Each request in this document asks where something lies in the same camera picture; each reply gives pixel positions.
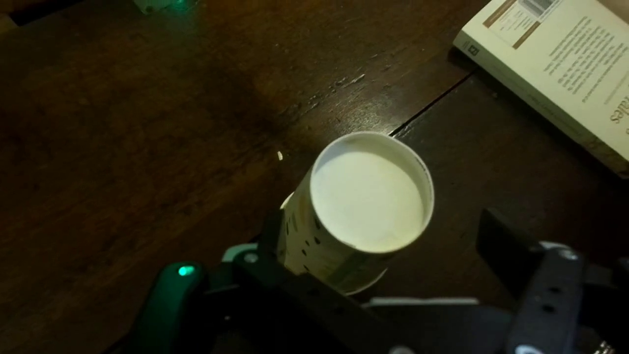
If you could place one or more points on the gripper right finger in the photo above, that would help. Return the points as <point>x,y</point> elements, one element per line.
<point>545,300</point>

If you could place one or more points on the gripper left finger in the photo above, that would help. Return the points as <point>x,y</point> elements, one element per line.
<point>295,300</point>

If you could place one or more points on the white spotted paper cup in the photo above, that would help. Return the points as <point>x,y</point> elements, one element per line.
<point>366,201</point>

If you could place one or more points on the cream paperback book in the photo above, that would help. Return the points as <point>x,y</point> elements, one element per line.
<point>565,64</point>

